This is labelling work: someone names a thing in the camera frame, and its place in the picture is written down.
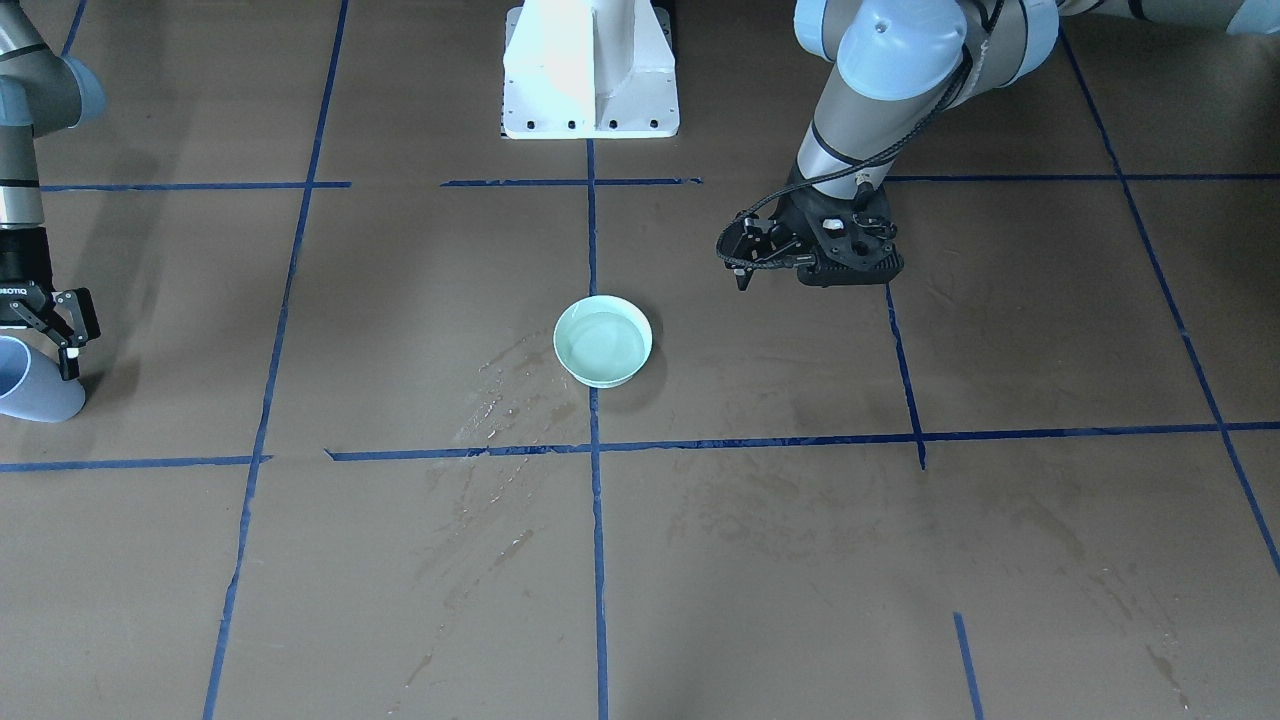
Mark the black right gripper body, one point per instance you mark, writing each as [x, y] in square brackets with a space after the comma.
[20, 268]

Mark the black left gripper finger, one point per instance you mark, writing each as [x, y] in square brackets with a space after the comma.
[749, 239]
[743, 269]

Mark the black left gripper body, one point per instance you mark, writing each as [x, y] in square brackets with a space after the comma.
[797, 219]

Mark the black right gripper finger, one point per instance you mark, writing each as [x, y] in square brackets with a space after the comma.
[69, 319]

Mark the blue-grey plastic cup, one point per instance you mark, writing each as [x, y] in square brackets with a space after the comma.
[32, 388]

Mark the light green bowl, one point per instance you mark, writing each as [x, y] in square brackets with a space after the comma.
[603, 341]

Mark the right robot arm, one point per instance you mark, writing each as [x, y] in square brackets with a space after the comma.
[41, 93]

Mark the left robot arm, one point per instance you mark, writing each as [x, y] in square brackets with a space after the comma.
[896, 66]

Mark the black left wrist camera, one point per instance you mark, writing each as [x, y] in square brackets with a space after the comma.
[853, 250]

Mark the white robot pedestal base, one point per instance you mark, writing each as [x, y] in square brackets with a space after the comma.
[589, 69]

